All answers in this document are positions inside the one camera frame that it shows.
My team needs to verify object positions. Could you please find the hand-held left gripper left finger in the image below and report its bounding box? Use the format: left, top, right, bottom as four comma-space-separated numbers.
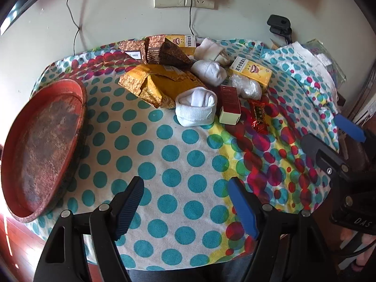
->
33, 176, 145, 282

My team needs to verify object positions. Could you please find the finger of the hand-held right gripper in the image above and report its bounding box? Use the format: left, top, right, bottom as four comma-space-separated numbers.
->
300, 133, 353, 183
334, 114, 366, 143

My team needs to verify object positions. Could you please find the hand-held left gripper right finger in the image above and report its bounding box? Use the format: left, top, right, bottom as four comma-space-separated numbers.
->
227, 177, 338, 282

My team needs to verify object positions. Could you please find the round red tray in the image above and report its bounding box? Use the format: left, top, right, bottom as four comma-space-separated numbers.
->
1, 79, 88, 224

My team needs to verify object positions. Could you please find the red-brown and cream box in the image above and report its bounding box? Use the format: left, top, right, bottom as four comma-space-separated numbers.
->
219, 85, 242, 125

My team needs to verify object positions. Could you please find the yellow cartoon medicine box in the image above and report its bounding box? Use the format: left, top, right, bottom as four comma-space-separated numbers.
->
164, 34, 197, 57
228, 56, 273, 93

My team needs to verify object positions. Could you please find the white sock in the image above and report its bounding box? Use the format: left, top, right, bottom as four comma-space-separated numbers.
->
194, 37, 231, 67
175, 87, 218, 127
191, 59, 227, 87

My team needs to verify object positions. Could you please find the large yellow foil bag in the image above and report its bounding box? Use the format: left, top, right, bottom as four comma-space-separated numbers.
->
118, 64, 210, 110

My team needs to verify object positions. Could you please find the brown patterned triangular packet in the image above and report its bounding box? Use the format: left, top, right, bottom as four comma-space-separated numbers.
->
159, 38, 193, 70

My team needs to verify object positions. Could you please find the copper foil packet white label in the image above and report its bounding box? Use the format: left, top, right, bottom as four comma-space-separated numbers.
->
119, 39, 146, 61

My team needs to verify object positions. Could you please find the person's right hand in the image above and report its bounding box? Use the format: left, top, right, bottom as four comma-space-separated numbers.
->
339, 226, 376, 274

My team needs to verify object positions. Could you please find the polka dot cloth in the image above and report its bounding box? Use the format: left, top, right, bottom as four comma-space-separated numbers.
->
25, 37, 349, 271

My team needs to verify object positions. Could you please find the clear plastic bag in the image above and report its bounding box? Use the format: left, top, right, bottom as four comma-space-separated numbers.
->
305, 38, 347, 89

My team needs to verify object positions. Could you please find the red candy wrapper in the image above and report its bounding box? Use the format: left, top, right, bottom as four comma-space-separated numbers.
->
248, 99, 271, 135

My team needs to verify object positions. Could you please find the clear bag of white items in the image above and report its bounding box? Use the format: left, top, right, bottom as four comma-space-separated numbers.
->
229, 75, 262, 100

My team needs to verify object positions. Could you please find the black webcam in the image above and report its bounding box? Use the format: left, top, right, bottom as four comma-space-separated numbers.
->
267, 15, 293, 43

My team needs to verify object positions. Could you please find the black adapter cable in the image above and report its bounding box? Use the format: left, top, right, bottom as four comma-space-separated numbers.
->
189, 0, 197, 36

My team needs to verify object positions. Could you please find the thick dark cable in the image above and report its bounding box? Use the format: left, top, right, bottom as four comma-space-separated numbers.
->
66, 0, 81, 56

